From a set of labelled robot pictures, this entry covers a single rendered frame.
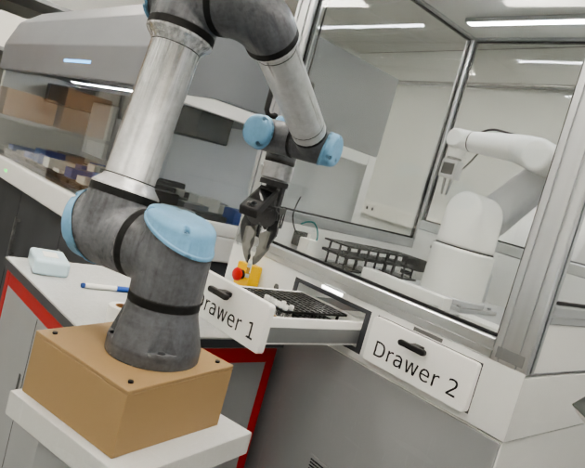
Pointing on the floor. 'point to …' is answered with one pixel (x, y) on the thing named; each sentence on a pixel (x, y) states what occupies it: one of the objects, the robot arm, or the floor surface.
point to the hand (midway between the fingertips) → (251, 258)
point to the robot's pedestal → (233, 447)
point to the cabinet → (384, 423)
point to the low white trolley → (28, 319)
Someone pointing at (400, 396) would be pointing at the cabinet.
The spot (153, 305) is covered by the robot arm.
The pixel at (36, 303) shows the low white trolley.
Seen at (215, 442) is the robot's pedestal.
